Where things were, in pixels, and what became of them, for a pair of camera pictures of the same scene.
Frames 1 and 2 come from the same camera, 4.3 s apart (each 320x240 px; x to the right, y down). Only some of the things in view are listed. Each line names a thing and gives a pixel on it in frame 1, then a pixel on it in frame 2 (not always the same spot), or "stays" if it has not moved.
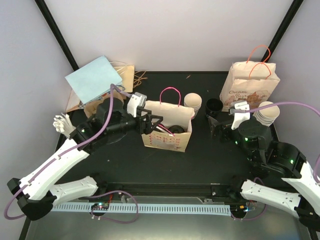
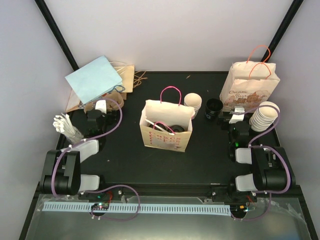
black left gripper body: [142, 129] to [111, 118]
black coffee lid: [176, 129] stays
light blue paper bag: [94, 79] stays
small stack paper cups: [194, 100] stays
